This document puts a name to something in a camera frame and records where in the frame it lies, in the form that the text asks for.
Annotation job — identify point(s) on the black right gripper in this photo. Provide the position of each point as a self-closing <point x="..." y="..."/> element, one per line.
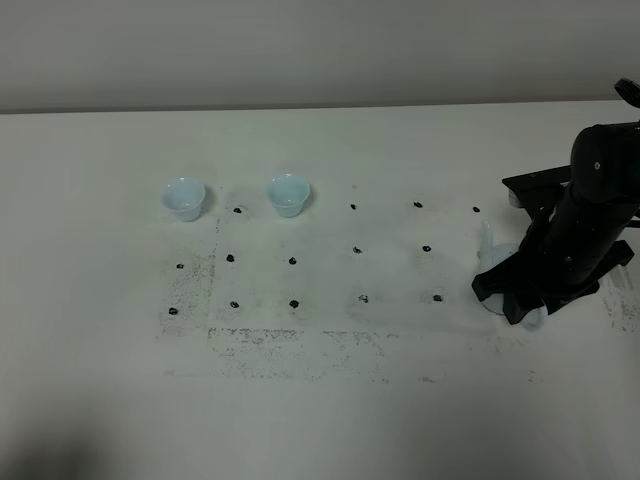
<point x="570" y="245"/>

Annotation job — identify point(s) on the light blue porcelain teapot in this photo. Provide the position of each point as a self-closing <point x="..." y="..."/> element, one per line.
<point x="490" y="255"/>

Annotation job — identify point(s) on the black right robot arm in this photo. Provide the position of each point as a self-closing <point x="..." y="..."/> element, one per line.
<point x="604" y="165"/>

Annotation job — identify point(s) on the right blue porcelain teacup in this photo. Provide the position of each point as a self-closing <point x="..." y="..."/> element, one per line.
<point x="288" y="194"/>

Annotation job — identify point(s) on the blue porcelain teacup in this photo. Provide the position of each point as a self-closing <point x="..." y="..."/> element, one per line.
<point x="288" y="194"/>
<point x="184" y="198"/>

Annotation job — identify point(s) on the left blue porcelain teacup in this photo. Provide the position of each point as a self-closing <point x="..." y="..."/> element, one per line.
<point x="184" y="198"/>

